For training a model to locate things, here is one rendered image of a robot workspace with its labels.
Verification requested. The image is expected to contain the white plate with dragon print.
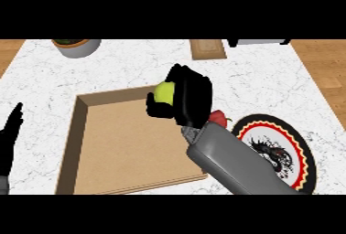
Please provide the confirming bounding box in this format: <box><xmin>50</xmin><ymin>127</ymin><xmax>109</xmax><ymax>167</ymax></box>
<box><xmin>229</xmin><ymin>113</ymin><xmax>319</xmax><ymax>195</ymax></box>

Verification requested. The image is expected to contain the wooden cutting board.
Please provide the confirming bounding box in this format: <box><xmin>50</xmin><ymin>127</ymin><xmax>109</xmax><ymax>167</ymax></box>
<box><xmin>187</xmin><ymin>39</ymin><xmax>227</xmax><ymax>61</ymax></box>

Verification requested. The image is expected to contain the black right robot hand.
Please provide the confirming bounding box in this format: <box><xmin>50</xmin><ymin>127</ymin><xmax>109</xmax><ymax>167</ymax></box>
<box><xmin>145</xmin><ymin>62</ymin><xmax>214</xmax><ymax>130</ymax></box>

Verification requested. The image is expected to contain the red pepper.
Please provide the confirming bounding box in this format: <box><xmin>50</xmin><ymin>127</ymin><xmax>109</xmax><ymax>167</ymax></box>
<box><xmin>207</xmin><ymin>109</ymin><xmax>233</xmax><ymax>128</ymax></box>

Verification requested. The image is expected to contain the grey plant pot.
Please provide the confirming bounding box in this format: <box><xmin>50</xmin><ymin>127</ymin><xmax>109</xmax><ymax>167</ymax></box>
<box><xmin>50</xmin><ymin>39</ymin><xmax>102</xmax><ymax>59</ymax></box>

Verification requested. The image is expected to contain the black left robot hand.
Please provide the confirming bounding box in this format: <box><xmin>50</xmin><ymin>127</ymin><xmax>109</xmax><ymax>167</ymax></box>
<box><xmin>0</xmin><ymin>101</ymin><xmax>23</xmax><ymax>178</ymax></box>

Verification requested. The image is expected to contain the brown cardboard box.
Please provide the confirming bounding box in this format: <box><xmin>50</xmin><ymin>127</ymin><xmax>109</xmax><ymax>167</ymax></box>
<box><xmin>54</xmin><ymin>84</ymin><xmax>210</xmax><ymax>196</ymax></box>

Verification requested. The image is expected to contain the grey and black appliance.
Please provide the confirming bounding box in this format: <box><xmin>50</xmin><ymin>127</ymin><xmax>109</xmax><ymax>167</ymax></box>
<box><xmin>226</xmin><ymin>39</ymin><xmax>292</xmax><ymax>48</ymax></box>

